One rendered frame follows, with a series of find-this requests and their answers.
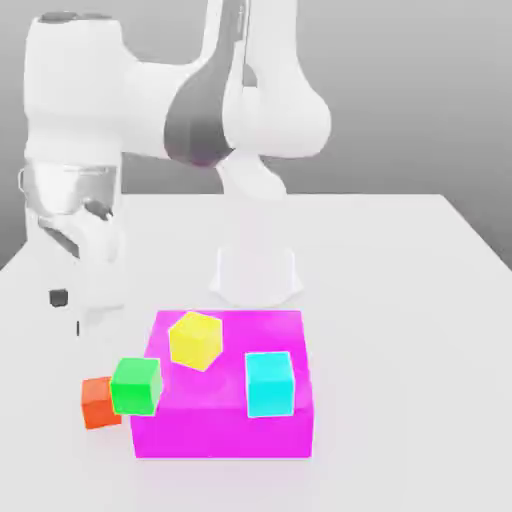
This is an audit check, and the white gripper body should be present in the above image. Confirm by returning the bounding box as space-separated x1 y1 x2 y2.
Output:
46 257 126 339

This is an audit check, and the small green cube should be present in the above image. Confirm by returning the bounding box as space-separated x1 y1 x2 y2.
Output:
109 356 164 417

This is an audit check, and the small yellow cube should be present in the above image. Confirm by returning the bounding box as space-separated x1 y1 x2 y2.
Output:
168 310 224 373

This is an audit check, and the small red cube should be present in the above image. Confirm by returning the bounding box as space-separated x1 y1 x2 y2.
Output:
80 376 123 431

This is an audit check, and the small cyan cube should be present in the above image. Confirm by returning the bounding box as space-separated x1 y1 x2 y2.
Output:
244 350 296 419

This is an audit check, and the large magenta box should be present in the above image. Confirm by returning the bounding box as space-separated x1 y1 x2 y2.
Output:
130 309 314 460

